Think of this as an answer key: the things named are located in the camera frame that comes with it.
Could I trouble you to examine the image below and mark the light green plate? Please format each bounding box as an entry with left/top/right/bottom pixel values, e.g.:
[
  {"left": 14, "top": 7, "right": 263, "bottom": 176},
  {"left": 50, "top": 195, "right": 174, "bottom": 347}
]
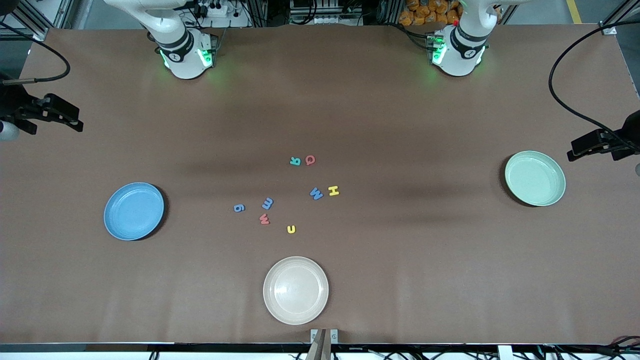
[{"left": 504, "top": 150, "right": 567, "bottom": 207}]

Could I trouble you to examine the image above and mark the blue plate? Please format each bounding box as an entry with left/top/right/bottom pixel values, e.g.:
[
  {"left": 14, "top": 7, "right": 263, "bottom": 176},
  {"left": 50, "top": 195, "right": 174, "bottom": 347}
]
[{"left": 103, "top": 182, "right": 165, "bottom": 242}]

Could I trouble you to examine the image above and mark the white power strip with plugs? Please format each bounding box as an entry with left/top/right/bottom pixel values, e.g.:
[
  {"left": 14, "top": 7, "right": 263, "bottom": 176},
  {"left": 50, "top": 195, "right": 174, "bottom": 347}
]
[{"left": 192, "top": 1, "right": 229, "bottom": 19}]

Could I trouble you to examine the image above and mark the brown table cover sheet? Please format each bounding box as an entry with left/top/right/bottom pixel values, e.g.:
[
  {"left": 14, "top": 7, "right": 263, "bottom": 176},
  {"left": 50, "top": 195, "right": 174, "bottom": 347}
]
[{"left": 0, "top": 24, "right": 640, "bottom": 346}]

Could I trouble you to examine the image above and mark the orange bag pile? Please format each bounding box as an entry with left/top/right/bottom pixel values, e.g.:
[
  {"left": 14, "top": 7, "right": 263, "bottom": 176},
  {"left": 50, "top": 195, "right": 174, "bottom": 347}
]
[{"left": 399, "top": 0, "right": 462, "bottom": 27}]

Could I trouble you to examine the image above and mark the beige plate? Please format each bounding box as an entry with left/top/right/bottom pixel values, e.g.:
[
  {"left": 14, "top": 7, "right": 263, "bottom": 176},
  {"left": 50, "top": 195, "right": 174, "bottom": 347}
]
[{"left": 263, "top": 256, "right": 330, "bottom": 326}]

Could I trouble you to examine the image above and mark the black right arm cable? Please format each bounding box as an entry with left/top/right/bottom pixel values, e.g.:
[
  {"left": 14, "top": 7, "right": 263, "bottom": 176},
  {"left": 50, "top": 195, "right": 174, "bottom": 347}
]
[{"left": 0, "top": 20, "right": 71, "bottom": 85}]

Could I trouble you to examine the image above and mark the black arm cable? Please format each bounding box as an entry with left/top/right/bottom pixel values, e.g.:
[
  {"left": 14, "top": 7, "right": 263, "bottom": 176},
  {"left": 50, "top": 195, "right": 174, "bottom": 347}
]
[
  {"left": 548, "top": 19, "right": 640, "bottom": 147},
  {"left": 0, "top": 20, "right": 71, "bottom": 85}
]

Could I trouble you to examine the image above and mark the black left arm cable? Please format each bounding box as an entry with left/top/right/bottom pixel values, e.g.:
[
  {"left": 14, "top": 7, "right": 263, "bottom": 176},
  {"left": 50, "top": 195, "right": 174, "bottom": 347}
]
[{"left": 548, "top": 19, "right": 640, "bottom": 147}]

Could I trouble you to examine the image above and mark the aluminium frame profile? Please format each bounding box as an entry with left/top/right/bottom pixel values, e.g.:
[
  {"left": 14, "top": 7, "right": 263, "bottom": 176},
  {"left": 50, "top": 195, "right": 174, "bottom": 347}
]
[
  {"left": 600, "top": 0, "right": 640, "bottom": 37},
  {"left": 0, "top": 0, "right": 68, "bottom": 42}
]

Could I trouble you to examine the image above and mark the metal bracket at table edge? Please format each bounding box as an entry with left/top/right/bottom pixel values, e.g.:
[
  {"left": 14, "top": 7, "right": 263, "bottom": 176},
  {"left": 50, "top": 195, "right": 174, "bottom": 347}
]
[{"left": 310, "top": 328, "right": 339, "bottom": 360}]

